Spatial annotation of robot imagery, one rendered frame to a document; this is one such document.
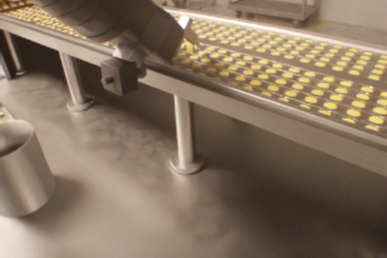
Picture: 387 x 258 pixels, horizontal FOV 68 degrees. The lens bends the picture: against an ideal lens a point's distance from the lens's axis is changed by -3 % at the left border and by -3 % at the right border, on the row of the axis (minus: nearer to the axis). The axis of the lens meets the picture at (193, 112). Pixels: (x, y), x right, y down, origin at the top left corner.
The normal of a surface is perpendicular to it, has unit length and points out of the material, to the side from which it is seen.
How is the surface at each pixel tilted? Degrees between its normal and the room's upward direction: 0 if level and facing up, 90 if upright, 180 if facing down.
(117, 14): 103
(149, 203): 0
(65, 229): 0
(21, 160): 90
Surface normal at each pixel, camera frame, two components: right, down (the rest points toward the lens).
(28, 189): 0.74, 0.35
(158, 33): 0.57, 0.21
